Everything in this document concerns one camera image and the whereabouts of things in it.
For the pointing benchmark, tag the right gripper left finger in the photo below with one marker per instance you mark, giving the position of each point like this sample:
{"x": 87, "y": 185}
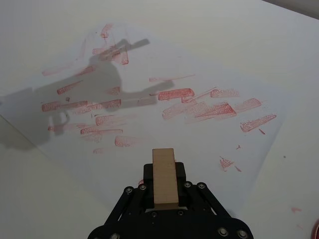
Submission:
{"x": 134, "y": 199}

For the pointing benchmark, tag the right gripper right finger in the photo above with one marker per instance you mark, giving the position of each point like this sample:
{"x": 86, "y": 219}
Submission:
{"x": 199, "y": 196}

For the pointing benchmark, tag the wooden stamp block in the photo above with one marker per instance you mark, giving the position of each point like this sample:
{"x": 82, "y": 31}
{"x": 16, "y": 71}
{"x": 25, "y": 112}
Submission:
{"x": 164, "y": 179}

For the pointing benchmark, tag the round red ink pad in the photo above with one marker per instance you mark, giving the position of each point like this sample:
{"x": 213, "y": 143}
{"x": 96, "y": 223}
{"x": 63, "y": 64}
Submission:
{"x": 317, "y": 230}

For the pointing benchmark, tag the white paper with red marks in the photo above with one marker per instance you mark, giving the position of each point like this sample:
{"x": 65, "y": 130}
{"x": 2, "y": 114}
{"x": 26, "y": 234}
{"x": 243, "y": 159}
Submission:
{"x": 174, "y": 62}

